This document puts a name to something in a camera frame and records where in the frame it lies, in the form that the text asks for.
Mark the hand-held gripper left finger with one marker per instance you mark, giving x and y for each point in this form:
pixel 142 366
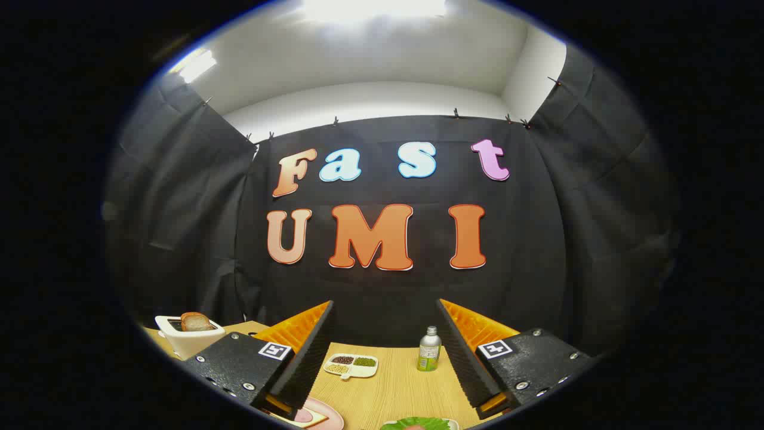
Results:
pixel 313 352

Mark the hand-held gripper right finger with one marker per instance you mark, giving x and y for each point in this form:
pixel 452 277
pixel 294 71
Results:
pixel 462 352

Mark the green lettuce leaf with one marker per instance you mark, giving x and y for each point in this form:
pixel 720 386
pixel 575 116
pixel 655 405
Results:
pixel 397 425

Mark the toasted bread slice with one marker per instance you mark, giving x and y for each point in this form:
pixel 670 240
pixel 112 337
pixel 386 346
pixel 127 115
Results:
pixel 196 322

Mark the pile of yellow soybeans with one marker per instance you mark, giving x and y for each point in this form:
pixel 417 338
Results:
pixel 337 369

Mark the pile of dark beans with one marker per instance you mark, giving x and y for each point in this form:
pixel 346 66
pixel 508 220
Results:
pixel 342 359

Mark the green label silver bottle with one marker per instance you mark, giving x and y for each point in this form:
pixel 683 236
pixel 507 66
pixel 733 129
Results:
pixel 428 353

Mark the white divided dish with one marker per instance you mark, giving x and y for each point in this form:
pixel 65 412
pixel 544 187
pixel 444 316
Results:
pixel 358 371

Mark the pile of green beans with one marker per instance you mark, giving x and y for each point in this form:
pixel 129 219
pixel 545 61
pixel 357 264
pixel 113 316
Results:
pixel 364 361

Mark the pink ham slice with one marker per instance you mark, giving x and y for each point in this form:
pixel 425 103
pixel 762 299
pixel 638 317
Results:
pixel 303 415

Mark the pink round plate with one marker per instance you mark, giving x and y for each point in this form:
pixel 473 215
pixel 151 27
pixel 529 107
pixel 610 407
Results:
pixel 331 415

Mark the square white bread slice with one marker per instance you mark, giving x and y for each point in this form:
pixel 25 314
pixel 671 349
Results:
pixel 316 421

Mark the white toaster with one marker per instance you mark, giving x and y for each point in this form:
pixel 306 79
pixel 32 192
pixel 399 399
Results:
pixel 188 343

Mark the ceiling light panel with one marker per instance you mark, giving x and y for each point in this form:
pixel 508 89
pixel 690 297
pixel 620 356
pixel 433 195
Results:
pixel 194 64
pixel 373 9

